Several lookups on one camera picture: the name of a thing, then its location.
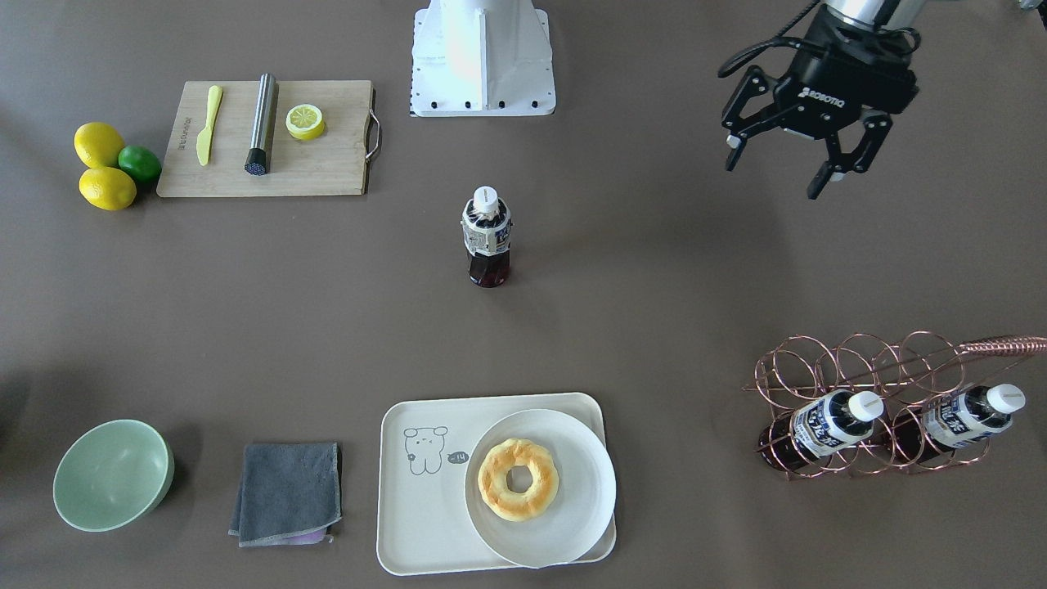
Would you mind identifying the grey folded cloth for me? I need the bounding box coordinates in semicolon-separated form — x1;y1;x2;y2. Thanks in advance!
228;441;343;548

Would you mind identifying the yellow plastic knife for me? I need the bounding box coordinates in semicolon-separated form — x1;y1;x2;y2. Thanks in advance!
195;85;224;167

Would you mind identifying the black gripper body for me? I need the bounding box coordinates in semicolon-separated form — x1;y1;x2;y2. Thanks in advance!
719;12;920;164

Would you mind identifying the bamboo cutting board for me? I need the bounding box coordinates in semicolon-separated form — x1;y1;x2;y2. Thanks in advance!
156;80;374;198

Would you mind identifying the tea bottle in rack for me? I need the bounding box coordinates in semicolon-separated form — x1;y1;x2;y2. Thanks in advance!
892;384;1026;465
757;388;885;472

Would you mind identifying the tea bottle dark liquid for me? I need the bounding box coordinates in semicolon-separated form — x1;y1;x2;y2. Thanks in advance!
461;186;512;288

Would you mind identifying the white round plate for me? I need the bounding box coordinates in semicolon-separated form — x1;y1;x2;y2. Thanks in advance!
465;409;617;568

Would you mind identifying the green lime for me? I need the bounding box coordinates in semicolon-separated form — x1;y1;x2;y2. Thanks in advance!
117;145;162;184

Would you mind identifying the glazed donut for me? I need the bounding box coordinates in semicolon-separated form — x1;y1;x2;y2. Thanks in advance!
476;438;560;523

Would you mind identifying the beige rabbit tray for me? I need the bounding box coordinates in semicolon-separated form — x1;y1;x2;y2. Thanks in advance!
376;392;617;577

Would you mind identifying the yellow lemon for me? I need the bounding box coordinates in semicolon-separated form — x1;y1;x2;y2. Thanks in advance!
79;167;137;211
74;122;126;169

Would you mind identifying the copper wire bottle rack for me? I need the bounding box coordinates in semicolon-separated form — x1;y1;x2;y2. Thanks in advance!
749;331;1046;479

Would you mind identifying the mint green bowl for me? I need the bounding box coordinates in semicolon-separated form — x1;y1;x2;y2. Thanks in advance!
52;420;175;533

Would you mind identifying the half lemon slice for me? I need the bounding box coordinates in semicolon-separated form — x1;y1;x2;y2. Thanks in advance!
285;104;326;141

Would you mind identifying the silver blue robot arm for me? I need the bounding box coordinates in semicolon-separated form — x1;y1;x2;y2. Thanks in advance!
717;1;923;199

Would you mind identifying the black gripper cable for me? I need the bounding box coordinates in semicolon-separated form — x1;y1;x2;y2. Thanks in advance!
717;0;823;80

